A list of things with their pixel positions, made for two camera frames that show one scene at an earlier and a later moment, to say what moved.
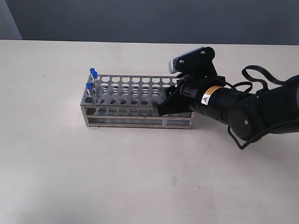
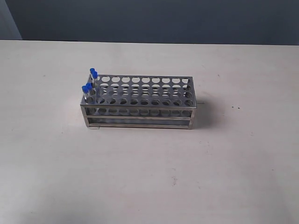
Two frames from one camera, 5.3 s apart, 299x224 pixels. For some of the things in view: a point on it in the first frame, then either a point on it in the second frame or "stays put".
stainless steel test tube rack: x=126 y=101 stays put
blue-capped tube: x=164 y=122 to x=85 y=90
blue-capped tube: x=91 y=70 stays put
